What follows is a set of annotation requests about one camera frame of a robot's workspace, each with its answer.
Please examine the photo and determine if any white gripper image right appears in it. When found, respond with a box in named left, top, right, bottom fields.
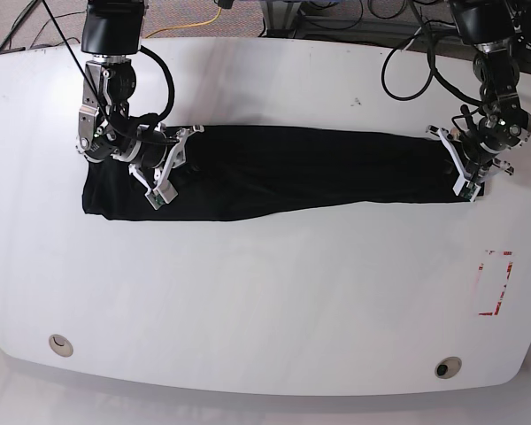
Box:
left=426, top=125, right=514, bottom=202

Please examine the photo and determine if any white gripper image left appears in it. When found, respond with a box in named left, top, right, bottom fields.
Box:
left=128, top=124, right=204, bottom=209

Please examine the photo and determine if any black t-shirt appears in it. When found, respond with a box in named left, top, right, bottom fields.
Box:
left=82, top=126, right=458, bottom=221

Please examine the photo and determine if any red tape rectangle marking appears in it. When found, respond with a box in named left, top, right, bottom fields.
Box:
left=474, top=250, right=514, bottom=317

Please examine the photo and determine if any black cable image left arm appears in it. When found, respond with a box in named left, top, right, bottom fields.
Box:
left=39, top=0, right=178, bottom=143

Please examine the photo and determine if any black cable image arm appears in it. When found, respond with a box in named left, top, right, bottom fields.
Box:
left=39, top=0, right=178, bottom=143
left=380, top=0, right=488, bottom=120

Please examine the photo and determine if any black cable image right arm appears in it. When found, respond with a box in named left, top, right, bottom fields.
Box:
left=380, top=0, right=488, bottom=120

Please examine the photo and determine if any right table cable grommet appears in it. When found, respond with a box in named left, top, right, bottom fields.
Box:
left=435, top=357, right=462, bottom=380

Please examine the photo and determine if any table cable grommet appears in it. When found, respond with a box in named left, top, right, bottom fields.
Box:
left=48, top=334, right=73, bottom=358
left=435, top=357, right=462, bottom=380

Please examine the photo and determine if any left table cable grommet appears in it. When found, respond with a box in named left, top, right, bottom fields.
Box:
left=48, top=334, right=73, bottom=358

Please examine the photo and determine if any yellow cable on floor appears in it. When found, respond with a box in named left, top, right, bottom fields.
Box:
left=145, top=7, right=222, bottom=40

